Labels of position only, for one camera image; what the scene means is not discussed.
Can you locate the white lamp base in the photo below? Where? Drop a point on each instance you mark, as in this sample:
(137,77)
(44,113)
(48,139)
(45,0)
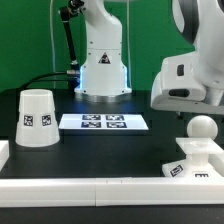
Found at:
(196,164)

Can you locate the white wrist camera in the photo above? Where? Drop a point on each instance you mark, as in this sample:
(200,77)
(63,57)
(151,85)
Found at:
(178,82)

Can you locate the white lamp shade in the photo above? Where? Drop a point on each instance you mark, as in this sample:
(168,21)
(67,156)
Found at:
(37,125)

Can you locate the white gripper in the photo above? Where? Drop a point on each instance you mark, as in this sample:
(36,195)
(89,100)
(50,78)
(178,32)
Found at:
(210,78)

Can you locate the white front rail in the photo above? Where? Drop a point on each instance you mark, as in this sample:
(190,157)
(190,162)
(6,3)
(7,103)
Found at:
(110,192)

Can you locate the white marker plate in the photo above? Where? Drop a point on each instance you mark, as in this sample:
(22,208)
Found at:
(102,122)

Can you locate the white lamp bulb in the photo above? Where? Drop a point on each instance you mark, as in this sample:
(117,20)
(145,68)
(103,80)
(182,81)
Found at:
(202,127)

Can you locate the black camera stand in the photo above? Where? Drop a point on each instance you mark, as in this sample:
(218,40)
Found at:
(66,13)

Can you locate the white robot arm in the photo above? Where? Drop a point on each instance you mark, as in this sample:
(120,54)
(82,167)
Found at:
(104,76)

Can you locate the white rail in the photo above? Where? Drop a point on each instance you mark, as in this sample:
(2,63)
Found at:
(4,152)
(110,192)
(217,161)

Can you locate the white left rail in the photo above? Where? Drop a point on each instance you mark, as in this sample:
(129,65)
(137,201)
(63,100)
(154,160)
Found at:
(4,152)

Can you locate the white right rail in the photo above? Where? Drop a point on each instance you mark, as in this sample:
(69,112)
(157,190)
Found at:
(217,161)

